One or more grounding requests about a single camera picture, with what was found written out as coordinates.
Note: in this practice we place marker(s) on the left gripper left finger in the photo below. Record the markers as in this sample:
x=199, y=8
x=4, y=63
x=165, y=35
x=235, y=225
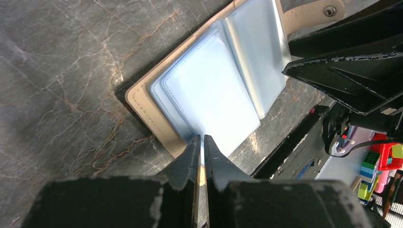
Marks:
x=168, y=199

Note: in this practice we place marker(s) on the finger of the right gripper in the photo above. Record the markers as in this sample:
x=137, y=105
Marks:
x=361, y=79
x=383, y=19

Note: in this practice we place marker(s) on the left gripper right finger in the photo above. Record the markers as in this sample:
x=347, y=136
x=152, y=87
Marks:
x=237, y=200

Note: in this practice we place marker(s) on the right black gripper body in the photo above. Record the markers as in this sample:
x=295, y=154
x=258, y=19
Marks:
x=341, y=117

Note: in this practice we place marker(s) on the beige leather card holder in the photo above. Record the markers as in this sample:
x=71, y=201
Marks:
x=223, y=79

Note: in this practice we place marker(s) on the colourful toy blocks pile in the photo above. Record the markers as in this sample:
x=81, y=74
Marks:
x=380, y=160

